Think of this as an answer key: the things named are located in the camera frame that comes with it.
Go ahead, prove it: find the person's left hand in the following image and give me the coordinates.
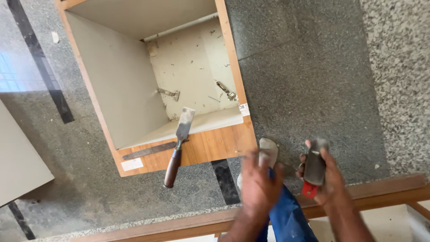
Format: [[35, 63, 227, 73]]
[[239, 149, 286, 217]]

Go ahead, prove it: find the person's right hand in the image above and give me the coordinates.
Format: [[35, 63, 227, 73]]
[[296, 139, 347, 209]]

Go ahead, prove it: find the red handled grey chisel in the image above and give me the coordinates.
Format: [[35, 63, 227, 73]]
[[301, 137, 330, 199]]

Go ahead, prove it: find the person's grey shoe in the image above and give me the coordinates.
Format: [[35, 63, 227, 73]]
[[236, 137, 279, 189]]

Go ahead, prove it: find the person's blue trouser leg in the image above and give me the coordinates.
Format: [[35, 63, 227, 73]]
[[256, 167, 319, 242]]

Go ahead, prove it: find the silver cabinet hinge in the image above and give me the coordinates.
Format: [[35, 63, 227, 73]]
[[158, 88, 181, 102], [216, 81, 238, 101]]

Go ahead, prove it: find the flat grey metal file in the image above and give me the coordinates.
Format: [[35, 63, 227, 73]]
[[122, 139, 189, 160]]

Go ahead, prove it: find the white rectangular sticker label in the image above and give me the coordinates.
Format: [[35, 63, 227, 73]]
[[120, 158, 144, 172]]

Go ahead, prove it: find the open wooden cabinet box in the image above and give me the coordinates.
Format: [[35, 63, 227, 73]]
[[55, 0, 257, 177]]

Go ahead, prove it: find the white laminate board panel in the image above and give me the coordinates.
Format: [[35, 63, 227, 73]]
[[0, 99, 55, 208]]

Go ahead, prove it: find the wooden handled chisel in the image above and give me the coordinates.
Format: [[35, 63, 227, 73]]
[[163, 107, 196, 189]]

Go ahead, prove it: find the brown wooden frame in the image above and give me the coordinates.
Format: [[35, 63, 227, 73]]
[[69, 173, 430, 242]]

